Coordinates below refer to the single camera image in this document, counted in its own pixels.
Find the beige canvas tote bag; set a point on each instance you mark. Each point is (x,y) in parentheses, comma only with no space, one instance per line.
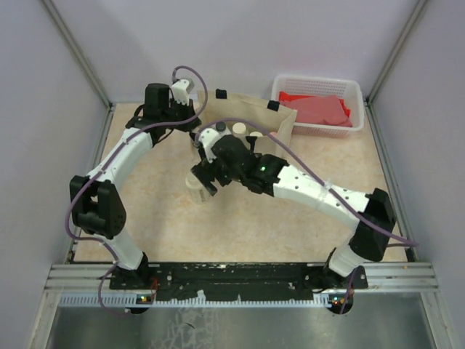
(262,113)

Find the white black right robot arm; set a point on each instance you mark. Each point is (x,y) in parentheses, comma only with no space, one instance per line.
(364,213)

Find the beige bottle cream cap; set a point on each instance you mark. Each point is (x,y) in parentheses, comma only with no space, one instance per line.
(197,191)

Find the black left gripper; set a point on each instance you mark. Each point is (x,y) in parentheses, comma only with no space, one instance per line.
(188,110)

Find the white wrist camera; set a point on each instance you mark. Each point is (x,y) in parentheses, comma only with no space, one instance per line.
(208,137)
(181,89)

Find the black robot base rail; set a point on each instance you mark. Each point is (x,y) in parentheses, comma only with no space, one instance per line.
(268,281)

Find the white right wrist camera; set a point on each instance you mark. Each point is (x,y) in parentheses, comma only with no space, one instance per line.
(208,137)

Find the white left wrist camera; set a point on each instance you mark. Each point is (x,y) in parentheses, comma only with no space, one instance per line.
(181,89)

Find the white plastic mesh basket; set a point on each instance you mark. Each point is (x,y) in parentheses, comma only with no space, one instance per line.
(348,90)

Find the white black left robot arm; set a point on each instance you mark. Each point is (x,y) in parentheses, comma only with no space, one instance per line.
(97,206)

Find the white bottle dark cap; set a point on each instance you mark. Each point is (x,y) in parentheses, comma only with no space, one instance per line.
(222,128)

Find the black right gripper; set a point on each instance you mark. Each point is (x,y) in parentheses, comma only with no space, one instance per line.
(204,171)

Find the red cloth in basket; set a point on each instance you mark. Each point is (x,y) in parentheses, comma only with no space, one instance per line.
(321,110)

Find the green bottle beige cap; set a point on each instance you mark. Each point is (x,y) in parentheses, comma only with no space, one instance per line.
(239,129)

